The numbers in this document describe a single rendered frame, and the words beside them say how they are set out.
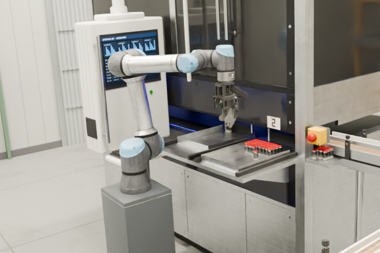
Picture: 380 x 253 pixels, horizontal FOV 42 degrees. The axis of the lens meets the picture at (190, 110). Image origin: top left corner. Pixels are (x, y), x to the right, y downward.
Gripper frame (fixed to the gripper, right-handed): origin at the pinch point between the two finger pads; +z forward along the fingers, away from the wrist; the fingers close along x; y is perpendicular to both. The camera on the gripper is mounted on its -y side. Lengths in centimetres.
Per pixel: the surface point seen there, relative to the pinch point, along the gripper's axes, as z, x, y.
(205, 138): 21, -49, -25
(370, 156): 17, 40, -46
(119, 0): -56, -95, -4
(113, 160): 30, -76, 19
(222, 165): 19.7, -4.8, 1.9
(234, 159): 21.4, -9.9, -10.7
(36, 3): -57, -385, -71
